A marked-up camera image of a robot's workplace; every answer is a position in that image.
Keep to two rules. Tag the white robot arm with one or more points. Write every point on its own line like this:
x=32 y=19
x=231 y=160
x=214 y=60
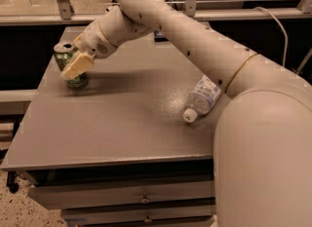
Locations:
x=263 y=137

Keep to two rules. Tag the metal railing frame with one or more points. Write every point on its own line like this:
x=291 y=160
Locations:
x=48 y=10

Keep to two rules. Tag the clear plastic water bottle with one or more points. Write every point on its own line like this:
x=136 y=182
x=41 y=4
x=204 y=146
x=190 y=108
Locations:
x=201 y=100

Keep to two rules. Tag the top grey drawer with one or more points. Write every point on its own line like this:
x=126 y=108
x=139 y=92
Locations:
x=101 y=194

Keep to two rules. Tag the grey drawer cabinet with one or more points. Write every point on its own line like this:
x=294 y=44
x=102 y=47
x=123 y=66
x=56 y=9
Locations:
x=126 y=126

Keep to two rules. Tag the dark blue snack packet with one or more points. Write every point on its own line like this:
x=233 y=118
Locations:
x=159 y=37

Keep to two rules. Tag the grey drawer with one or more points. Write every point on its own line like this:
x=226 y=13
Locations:
x=101 y=216
x=101 y=194

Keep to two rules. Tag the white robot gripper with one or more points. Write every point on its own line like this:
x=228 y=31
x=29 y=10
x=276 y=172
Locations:
x=95 y=41

